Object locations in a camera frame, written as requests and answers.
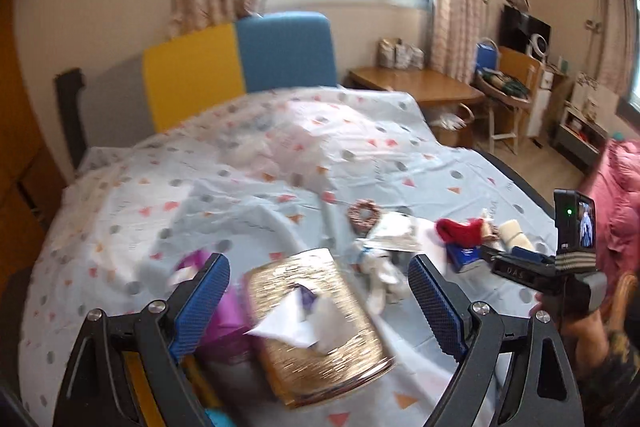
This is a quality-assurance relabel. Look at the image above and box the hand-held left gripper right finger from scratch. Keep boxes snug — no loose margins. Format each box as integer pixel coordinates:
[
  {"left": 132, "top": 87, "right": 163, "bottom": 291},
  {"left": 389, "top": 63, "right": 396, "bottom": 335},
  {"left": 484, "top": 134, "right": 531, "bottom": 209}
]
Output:
[{"left": 407, "top": 253, "right": 586, "bottom": 427}]

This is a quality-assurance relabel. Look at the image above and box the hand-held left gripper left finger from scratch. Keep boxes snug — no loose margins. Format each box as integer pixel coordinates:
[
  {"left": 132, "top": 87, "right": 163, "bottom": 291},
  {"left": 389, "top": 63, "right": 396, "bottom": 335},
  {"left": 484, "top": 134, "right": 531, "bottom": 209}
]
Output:
[{"left": 52, "top": 252, "right": 231, "bottom": 427}]

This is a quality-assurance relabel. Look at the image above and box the white cloth roll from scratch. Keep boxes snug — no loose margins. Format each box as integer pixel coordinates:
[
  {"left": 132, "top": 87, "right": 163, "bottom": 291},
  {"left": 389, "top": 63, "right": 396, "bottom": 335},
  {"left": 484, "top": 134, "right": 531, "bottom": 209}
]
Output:
[{"left": 500, "top": 219, "right": 534, "bottom": 251}]

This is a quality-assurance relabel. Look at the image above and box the white brown sock bundle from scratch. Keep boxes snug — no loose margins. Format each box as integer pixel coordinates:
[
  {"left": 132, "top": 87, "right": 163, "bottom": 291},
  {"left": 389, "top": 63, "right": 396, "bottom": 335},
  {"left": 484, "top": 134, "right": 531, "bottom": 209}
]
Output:
[{"left": 479, "top": 207, "right": 502, "bottom": 242}]

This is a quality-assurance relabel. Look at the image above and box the blue tissue packet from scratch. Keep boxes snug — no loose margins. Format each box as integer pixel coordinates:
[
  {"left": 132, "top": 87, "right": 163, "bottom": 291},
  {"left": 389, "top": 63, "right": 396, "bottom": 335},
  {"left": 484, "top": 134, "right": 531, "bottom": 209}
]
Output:
[{"left": 446, "top": 243, "right": 489, "bottom": 274}]

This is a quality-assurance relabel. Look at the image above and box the red sock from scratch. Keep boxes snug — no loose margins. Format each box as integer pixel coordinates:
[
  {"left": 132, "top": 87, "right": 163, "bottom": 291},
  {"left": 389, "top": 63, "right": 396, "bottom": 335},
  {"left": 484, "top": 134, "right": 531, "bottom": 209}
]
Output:
[{"left": 435, "top": 217, "right": 488, "bottom": 249}]

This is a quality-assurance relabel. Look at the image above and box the white sock bundle blue tie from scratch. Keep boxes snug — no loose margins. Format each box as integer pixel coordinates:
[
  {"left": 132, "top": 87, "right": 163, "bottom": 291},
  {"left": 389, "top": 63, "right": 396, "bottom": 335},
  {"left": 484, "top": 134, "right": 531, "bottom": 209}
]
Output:
[{"left": 350, "top": 241, "right": 407, "bottom": 309}]

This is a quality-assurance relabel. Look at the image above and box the white plastic package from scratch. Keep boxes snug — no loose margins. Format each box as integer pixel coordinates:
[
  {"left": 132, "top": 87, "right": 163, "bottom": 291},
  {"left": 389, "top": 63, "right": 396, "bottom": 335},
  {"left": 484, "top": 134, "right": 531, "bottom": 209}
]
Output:
[{"left": 367, "top": 213, "right": 426, "bottom": 254}]

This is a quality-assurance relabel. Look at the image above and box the pink brown scrunchie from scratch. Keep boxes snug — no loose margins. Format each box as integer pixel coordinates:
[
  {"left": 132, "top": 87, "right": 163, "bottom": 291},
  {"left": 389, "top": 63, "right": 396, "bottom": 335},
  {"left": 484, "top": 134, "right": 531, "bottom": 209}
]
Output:
[{"left": 347, "top": 201, "right": 382, "bottom": 236}]

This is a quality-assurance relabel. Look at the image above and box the person's right forearm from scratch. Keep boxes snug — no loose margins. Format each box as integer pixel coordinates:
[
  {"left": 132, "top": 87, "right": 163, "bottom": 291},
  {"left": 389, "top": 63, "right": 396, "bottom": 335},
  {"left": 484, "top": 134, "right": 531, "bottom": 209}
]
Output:
[{"left": 562, "top": 307, "right": 610, "bottom": 360}]

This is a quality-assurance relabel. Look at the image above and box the person's right hand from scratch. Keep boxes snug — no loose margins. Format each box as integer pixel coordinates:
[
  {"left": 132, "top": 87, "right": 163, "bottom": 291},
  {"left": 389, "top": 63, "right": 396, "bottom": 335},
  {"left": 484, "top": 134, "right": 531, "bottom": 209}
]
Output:
[{"left": 531, "top": 291, "right": 565, "bottom": 325}]

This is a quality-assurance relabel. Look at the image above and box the purple tissue box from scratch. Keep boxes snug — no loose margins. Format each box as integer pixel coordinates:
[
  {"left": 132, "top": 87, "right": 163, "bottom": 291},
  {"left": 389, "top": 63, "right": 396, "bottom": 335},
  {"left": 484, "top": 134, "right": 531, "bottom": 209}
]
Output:
[{"left": 172, "top": 252, "right": 257, "bottom": 364}]

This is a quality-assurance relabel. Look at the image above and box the pink blanket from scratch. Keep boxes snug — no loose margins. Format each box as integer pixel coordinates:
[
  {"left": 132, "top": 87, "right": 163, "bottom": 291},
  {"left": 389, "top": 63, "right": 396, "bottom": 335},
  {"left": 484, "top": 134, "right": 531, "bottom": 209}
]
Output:
[{"left": 582, "top": 137, "right": 640, "bottom": 269}]

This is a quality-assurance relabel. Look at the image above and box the rattan chair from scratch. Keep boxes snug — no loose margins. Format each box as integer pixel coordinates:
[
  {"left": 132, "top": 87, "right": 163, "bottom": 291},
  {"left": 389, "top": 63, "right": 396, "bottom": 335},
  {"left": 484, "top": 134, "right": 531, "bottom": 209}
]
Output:
[{"left": 602, "top": 271, "right": 640, "bottom": 314}]

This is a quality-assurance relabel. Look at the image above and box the grey low shelf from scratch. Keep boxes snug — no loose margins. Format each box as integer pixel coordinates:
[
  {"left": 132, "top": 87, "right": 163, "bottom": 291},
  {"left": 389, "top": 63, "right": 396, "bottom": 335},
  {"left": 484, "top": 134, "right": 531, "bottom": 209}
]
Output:
[{"left": 552, "top": 107, "right": 609, "bottom": 168}]

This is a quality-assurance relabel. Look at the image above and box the white tissue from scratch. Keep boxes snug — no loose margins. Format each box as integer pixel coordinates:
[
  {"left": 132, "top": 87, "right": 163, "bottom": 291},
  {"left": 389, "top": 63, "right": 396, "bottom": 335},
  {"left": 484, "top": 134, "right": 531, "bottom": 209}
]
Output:
[{"left": 247, "top": 282, "right": 342, "bottom": 354}]

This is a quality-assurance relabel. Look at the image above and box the bed with patterned sheet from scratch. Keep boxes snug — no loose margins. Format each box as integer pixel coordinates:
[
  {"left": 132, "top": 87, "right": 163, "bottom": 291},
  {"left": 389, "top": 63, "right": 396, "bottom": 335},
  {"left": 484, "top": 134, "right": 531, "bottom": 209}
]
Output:
[{"left": 20, "top": 87, "right": 557, "bottom": 427}]

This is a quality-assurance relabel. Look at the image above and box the gold tissue box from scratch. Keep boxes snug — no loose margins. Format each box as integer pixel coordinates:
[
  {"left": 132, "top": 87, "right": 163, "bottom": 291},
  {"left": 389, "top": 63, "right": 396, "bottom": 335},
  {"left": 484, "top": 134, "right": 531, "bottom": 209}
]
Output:
[{"left": 243, "top": 248, "right": 398, "bottom": 409}]

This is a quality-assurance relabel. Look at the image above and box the wicker basket with bags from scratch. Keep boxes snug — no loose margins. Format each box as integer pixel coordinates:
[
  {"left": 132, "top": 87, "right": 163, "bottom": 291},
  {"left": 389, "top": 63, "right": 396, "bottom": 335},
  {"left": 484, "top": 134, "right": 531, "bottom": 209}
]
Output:
[{"left": 429, "top": 103, "right": 477, "bottom": 148}]

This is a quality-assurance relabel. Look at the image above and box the person's dark floral clothing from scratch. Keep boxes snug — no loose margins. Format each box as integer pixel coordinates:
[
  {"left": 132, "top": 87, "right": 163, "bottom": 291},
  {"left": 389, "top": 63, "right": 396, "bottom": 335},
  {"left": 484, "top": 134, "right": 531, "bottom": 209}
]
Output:
[{"left": 575, "top": 339, "right": 640, "bottom": 427}]

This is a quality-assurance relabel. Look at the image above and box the wooden chair with items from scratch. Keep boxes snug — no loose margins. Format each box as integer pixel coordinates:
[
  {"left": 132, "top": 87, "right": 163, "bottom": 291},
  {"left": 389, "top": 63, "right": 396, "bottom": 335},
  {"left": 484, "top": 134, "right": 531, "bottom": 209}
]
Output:
[{"left": 472, "top": 69, "right": 534, "bottom": 156}]

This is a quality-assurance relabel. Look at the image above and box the orange wooden chair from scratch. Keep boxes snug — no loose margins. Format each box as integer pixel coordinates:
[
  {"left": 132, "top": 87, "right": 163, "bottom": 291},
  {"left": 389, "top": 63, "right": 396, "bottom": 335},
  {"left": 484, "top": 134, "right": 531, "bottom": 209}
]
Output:
[{"left": 497, "top": 47, "right": 544, "bottom": 138}]

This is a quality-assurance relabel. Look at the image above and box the wooden desk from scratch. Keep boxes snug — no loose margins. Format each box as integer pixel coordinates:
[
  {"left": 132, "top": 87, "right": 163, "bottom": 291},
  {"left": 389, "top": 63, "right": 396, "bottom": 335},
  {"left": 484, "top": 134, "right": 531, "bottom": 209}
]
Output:
[{"left": 347, "top": 67, "right": 487, "bottom": 108}]

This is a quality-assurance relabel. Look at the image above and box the blue bag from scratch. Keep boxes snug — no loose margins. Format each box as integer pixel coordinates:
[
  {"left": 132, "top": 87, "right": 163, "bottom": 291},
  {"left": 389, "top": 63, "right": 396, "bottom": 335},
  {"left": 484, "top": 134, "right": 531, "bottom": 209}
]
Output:
[{"left": 475, "top": 38, "right": 501, "bottom": 71}]

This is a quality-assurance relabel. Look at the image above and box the black monitor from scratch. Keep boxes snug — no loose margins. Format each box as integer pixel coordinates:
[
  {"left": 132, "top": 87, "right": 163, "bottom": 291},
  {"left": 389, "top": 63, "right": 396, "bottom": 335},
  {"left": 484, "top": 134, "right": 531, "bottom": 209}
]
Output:
[{"left": 500, "top": 4, "right": 552, "bottom": 56}]

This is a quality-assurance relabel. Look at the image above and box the grey yellow blue headboard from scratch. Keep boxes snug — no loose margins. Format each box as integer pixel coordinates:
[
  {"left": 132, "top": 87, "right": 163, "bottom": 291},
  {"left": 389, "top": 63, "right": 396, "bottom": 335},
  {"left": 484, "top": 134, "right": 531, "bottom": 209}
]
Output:
[{"left": 54, "top": 12, "right": 338, "bottom": 168}]

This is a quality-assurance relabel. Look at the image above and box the wooden wardrobe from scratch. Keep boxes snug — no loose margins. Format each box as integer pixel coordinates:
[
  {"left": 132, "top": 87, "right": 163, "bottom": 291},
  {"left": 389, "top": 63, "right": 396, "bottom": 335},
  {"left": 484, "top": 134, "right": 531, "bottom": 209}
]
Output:
[{"left": 0, "top": 0, "right": 68, "bottom": 230}]

